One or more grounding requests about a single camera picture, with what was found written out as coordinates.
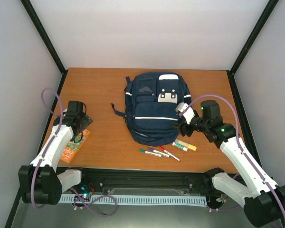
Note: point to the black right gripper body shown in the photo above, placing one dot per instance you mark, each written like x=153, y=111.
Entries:
x=184, y=127

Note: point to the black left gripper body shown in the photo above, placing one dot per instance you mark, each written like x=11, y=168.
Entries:
x=86, y=121

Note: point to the orange treehouse book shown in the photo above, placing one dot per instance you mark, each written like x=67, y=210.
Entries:
x=73, y=147

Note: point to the navy blue student backpack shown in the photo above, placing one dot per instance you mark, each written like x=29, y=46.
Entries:
x=151, y=100

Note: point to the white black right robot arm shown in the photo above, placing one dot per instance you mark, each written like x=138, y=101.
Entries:
x=261, y=198

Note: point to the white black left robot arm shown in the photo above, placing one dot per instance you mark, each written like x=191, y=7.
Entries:
x=39, y=182

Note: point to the yellow highlighter pen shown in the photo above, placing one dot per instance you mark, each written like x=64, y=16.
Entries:
x=189, y=146

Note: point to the green label glue stick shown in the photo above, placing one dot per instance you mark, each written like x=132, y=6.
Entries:
x=180, y=146

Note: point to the red capped marker pen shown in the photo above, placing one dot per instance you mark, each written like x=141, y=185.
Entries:
x=170, y=154

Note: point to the purple capped marker pen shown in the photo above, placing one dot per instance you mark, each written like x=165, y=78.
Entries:
x=159, y=152

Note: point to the green capped marker pen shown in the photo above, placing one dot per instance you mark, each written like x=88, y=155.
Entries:
x=150, y=153

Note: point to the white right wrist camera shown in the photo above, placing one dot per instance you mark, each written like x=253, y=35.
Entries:
x=183, y=110

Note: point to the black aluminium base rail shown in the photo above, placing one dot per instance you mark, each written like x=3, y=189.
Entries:
x=103, y=180

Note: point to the light blue slotted cable duct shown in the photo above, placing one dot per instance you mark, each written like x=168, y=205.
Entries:
x=136, y=200

